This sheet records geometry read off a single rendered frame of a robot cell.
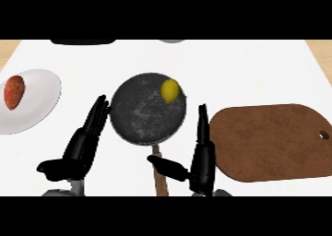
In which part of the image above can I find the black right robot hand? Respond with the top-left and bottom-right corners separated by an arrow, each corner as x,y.
146,103 -> 218,195

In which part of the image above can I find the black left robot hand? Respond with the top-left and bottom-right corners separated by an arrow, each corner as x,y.
35,94 -> 113,183

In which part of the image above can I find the brown wooden cutting board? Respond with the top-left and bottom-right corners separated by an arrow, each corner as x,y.
208,103 -> 332,183

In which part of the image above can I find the dark grey frying pan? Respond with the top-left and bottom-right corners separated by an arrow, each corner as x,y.
109,72 -> 187,197

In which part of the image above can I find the yellow lemon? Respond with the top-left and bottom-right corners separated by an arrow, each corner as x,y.
159,78 -> 181,104

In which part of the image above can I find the white round plate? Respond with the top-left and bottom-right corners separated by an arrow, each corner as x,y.
0,68 -> 63,136

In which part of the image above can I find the orange-red sweet potato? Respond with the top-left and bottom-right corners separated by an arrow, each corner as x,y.
2,75 -> 26,112

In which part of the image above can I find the black flat appliance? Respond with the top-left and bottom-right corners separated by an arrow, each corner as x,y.
48,39 -> 116,46

